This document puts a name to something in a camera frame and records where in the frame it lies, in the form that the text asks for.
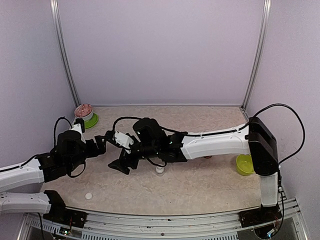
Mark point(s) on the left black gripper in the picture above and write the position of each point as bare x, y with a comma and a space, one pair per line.
101, 148

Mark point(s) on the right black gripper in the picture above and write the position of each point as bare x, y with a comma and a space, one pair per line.
118, 163

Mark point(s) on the white bottle cap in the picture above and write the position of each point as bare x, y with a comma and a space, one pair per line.
88, 196

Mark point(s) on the small white pill bottle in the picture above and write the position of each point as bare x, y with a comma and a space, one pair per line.
160, 170

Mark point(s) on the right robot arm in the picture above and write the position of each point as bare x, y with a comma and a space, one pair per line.
171, 146

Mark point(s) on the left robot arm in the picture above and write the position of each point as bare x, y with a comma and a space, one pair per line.
70, 150

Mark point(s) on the lime green plate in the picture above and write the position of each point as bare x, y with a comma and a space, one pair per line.
91, 122

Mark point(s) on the red patterned white bowl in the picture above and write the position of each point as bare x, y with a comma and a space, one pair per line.
84, 111

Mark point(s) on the lime green bowl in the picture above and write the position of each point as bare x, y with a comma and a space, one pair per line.
244, 165

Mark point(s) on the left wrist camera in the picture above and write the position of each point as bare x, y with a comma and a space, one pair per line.
78, 125

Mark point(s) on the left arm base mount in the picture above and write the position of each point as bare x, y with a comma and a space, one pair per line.
66, 212

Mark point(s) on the front aluminium rail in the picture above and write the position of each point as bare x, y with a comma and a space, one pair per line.
112, 226

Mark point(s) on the left aluminium frame post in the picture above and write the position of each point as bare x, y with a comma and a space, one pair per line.
54, 6

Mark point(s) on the aluminium frame post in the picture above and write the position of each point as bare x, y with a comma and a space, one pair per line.
258, 53
54, 6

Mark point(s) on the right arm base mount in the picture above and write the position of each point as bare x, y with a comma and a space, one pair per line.
260, 215

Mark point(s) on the right aluminium frame post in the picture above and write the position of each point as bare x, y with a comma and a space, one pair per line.
258, 53

